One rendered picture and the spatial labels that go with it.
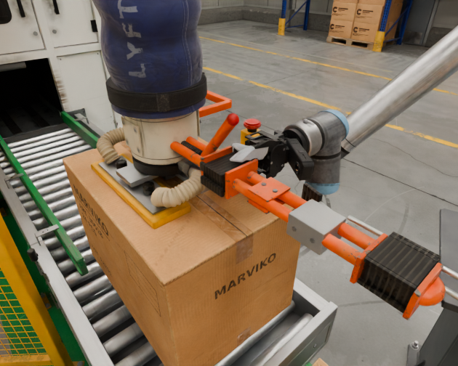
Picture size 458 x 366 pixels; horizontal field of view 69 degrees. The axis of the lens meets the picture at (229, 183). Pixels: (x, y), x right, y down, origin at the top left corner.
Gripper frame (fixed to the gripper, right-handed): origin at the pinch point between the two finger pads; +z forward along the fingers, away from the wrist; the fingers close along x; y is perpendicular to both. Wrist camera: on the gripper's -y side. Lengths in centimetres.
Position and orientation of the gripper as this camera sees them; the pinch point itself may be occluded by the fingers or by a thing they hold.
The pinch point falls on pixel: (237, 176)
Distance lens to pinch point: 66.0
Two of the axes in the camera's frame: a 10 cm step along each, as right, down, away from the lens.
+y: -6.5, -4.1, 6.3
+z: -7.6, 3.6, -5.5
